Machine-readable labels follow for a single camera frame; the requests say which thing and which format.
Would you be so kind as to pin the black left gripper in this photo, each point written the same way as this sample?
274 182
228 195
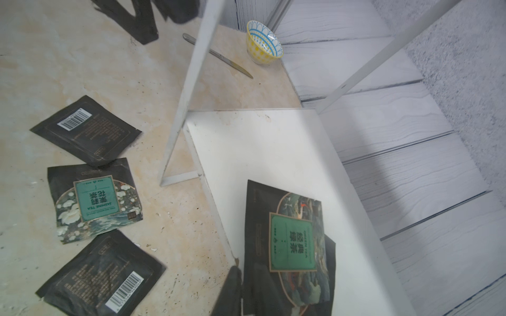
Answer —
141 26

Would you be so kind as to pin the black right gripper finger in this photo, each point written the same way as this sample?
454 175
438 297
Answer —
228 302

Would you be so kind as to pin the green black bag shelf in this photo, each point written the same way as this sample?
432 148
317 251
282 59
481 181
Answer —
285 254

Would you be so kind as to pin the black barcode bag shelf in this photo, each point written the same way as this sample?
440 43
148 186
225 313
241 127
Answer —
88 131

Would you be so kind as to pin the black barcode tea bag top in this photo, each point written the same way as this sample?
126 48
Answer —
110 276

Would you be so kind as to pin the green label tea bag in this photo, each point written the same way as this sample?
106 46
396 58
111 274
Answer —
90 200

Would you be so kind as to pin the white two-tier shelf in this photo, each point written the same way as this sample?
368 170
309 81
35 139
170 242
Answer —
287 148

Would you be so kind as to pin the small patterned bowl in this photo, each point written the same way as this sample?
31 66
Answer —
262 45

